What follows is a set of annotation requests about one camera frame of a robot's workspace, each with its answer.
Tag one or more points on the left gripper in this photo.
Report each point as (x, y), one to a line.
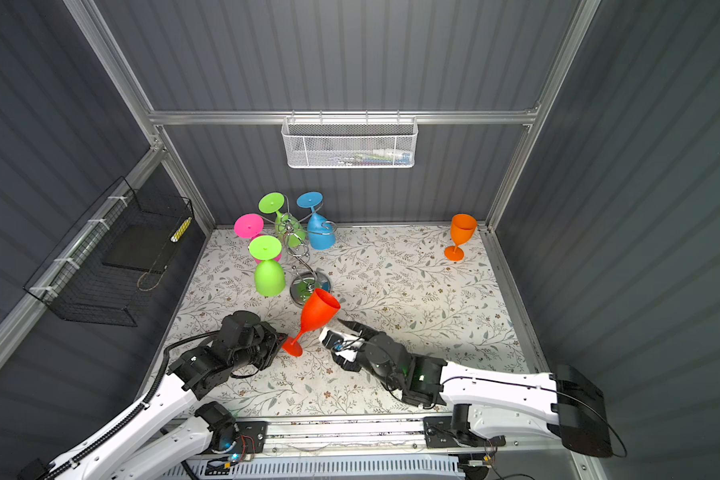
(274, 337)

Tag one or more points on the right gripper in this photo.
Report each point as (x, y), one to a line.
(365, 332)

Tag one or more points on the red wine glass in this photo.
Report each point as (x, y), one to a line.
(317, 312)

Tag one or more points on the yellow-green wine glass front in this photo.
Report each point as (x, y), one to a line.
(269, 275)

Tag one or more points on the pink wine glass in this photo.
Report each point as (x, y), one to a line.
(251, 227)

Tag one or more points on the chrome wine glass rack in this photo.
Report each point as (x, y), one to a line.
(306, 278)

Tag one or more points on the orange wine glass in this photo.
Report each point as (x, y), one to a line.
(463, 227)

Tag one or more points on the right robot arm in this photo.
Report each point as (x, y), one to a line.
(484, 404)

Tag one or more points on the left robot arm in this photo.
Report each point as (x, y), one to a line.
(172, 421)

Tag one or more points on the blue wine glass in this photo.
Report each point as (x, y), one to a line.
(320, 231)

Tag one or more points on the green wine glass back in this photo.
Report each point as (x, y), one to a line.
(287, 228)

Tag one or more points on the yellow marker in basket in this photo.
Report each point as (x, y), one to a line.
(181, 229)

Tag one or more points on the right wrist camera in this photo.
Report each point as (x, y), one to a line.
(342, 347)

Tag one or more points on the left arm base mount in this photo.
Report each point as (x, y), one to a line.
(243, 437)

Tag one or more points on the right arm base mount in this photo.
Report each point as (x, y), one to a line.
(439, 433)

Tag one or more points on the white perforated cable tray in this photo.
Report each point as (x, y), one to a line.
(417, 466)

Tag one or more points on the black wire wall basket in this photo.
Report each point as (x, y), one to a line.
(109, 270)

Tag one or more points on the white wire wall basket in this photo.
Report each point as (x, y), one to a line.
(350, 145)

